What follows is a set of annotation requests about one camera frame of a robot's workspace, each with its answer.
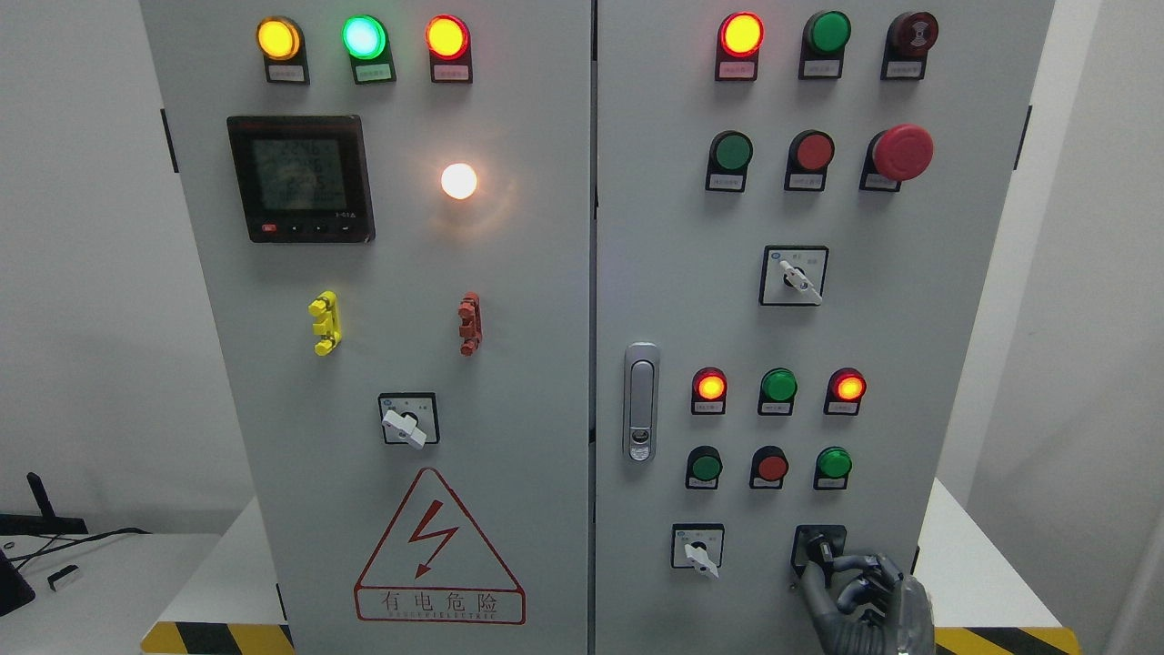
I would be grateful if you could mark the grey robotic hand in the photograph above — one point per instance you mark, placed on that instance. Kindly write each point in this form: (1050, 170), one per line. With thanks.
(865, 604)

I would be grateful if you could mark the black rotary knob switch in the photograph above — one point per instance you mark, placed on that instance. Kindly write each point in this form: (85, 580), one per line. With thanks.
(821, 544)

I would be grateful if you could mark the green lamp lower right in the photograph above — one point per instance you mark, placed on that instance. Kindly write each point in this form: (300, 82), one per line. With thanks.
(832, 469)

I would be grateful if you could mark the red push button lower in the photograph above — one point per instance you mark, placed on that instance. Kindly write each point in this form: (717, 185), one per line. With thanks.
(769, 467)

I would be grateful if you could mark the red push button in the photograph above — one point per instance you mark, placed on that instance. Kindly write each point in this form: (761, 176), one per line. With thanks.
(809, 155)
(769, 467)

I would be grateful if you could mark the red lamp middle right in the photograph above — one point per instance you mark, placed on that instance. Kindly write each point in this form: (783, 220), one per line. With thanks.
(845, 390)

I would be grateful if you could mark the green push button lower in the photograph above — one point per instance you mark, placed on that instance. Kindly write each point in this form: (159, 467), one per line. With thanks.
(704, 466)

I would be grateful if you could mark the green push button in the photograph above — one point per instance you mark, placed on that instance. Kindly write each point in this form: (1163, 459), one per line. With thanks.
(704, 466)
(727, 164)

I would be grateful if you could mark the green lamp middle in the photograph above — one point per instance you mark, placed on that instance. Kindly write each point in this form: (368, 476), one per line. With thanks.
(777, 393)

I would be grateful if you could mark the lit red lamp middle left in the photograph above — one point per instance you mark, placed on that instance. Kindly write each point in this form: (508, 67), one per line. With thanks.
(710, 389)

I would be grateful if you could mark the grey electrical control cabinet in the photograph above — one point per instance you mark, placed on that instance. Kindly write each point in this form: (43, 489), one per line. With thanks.
(589, 125)

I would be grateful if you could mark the red electric hazard warning sticker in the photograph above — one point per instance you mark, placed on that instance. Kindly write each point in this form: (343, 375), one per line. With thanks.
(434, 564)

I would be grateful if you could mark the red mushroom emergency stop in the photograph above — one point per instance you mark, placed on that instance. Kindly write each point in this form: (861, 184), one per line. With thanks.
(896, 155)

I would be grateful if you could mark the red push button upper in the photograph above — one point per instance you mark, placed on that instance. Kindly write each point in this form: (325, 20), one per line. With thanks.
(809, 155)

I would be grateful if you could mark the green push button upper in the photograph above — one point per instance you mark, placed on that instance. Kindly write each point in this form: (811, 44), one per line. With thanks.
(727, 164)

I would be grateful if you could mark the red terminal clip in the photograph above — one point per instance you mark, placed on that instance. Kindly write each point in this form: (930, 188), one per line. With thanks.
(469, 313)

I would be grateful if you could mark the green lamp right top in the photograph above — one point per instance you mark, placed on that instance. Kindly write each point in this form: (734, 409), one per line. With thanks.
(824, 39)

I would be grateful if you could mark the dark red buzzer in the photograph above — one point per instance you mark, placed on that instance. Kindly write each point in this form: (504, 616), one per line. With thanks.
(909, 37)

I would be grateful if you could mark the lit red lamp right top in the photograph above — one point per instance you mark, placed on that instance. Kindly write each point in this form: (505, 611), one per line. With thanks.
(739, 40)

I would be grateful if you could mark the glowing white round lamp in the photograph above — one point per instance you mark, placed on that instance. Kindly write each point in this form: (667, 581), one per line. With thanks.
(459, 180)

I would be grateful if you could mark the yellow terminal clip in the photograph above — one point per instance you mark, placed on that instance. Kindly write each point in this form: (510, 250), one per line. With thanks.
(326, 322)

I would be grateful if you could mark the white platform with hazard stripes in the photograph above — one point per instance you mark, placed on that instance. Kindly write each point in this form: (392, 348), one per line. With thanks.
(982, 605)

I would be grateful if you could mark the lit red lamp left door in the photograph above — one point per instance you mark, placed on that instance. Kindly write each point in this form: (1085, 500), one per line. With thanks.
(449, 46)

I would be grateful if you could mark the black digital power meter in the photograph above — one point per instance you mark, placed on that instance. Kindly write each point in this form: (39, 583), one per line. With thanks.
(302, 178)

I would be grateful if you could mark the lit green indicator lamp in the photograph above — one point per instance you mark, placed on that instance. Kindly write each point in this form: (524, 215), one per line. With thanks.
(368, 47)

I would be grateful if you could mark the small black white adapter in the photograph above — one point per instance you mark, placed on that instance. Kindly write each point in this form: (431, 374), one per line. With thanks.
(59, 579)

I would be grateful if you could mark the yellow indicator lamp top left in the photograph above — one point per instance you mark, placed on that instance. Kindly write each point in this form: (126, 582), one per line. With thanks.
(283, 48)

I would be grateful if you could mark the black object at left edge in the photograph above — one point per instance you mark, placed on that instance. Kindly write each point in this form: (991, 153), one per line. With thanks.
(15, 591)

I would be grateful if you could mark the black device with antenna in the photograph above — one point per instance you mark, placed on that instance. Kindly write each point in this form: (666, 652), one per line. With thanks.
(45, 523)

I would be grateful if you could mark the white selector switch lower right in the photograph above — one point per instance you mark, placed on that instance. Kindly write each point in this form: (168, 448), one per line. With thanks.
(698, 546)

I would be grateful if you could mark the white selector switch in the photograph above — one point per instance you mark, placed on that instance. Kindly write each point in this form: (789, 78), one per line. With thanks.
(698, 546)
(793, 276)

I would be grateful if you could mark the silver door lock handle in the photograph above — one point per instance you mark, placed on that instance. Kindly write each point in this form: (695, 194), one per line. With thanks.
(640, 400)

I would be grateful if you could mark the white selector switch upper right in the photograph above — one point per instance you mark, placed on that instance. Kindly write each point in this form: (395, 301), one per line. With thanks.
(793, 276)

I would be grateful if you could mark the white selector switch left door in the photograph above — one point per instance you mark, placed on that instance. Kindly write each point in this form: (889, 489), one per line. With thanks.
(409, 418)

